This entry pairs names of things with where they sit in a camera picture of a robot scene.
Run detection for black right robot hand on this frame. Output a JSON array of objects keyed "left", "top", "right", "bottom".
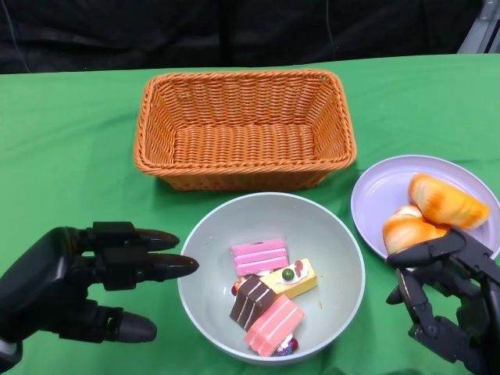
[{"left": 385, "top": 227, "right": 500, "bottom": 375}]

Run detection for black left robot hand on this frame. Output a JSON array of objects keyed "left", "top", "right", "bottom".
[{"left": 0, "top": 221, "right": 200, "bottom": 344}]

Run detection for orange striped bread roll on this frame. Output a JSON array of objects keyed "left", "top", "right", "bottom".
[
  {"left": 381, "top": 205, "right": 448, "bottom": 255},
  {"left": 407, "top": 173, "right": 491, "bottom": 230}
]

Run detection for yellow cake with fruit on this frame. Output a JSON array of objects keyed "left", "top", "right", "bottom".
[{"left": 257, "top": 257, "right": 319, "bottom": 300}]

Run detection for small purple berry cake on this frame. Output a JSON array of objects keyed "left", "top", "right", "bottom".
[{"left": 273, "top": 337, "right": 300, "bottom": 357}]

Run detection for coral pink layer cake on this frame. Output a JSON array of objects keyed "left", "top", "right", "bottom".
[{"left": 244, "top": 294, "right": 305, "bottom": 357}]

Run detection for chocolate brown layer cake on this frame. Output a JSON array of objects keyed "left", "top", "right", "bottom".
[{"left": 229, "top": 275, "right": 277, "bottom": 331}]

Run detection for grey-green bowl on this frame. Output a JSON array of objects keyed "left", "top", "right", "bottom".
[{"left": 177, "top": 192, "right": 366, "bottom": 366}]

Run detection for pink striped cake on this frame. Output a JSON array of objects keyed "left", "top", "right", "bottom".
[{"left": 230, "top": 237, "right": 290, "bottom": 277}]

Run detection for lilac plate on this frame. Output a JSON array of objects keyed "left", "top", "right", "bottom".
[{"left": 350, "top": 155, "right": 500, "bottom": 261}]

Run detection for orange wicker basket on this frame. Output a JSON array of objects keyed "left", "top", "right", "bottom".
[{"left": 132, "top": 69, "right": 357, "bottom": 191}]

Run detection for green tablecloth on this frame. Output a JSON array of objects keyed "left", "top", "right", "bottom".
[{"left": 0, "top": 52, "right": 500, "bottom": 375}]

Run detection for black backdrop cloth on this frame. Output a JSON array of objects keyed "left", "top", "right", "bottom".
[{"left": 0, "top": 0, "right": 500, "bottom": 75}]

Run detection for grey metal frame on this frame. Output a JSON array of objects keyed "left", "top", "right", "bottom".
[{"left": 456, "top": 0, "right": 500, "bottom": 54}]

